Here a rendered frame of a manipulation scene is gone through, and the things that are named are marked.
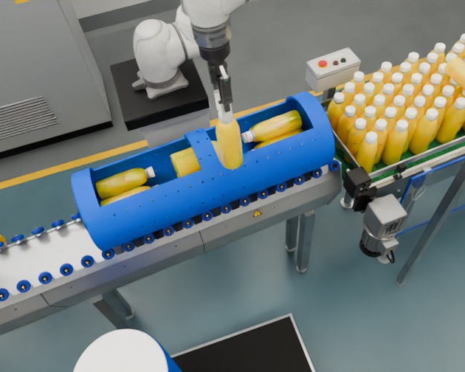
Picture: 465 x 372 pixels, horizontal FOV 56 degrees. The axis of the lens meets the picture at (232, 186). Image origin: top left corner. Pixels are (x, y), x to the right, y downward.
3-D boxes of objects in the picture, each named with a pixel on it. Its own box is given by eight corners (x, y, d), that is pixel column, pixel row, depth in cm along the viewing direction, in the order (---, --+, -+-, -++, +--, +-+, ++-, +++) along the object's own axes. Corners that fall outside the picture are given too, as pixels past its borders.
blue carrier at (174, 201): (90, 195, 168) (63, 159, 143) (295, 121, 181) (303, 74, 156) (109, 262, 156) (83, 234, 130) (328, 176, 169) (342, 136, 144)
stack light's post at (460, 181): (394, 280, 239) (466, 155, 149) (401, 277, 240) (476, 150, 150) (398, 286, 237) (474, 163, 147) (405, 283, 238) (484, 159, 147)
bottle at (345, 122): (333, 137, 183) (339, 105, 168) (351, 137, 183) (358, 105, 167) (335, 150, 179) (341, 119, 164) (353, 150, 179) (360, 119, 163)
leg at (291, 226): (283, 245, 257) (286, 185, 205) (292, 242, 257) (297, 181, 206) (288, 254, 253) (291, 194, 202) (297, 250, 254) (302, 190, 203)
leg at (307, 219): (294, 266, 249) (299, 208, 197) (303, 262, 250) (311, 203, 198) (299, 274, 246) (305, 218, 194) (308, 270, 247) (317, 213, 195)
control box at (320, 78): (305, 80, 191) (306, 60, 182) (345, 65, 194) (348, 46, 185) (316, 94, 185) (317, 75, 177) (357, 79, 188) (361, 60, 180)
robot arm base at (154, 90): (128, 77, 191) (124, 67, 186) (175, 60, 194) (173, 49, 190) (140, 104, 182) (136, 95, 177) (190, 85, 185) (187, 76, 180)
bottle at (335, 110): (321, 129, 187) (325, 97, 171) (334, 122, 188) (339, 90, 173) (331, 139, 183) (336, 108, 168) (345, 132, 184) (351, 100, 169)
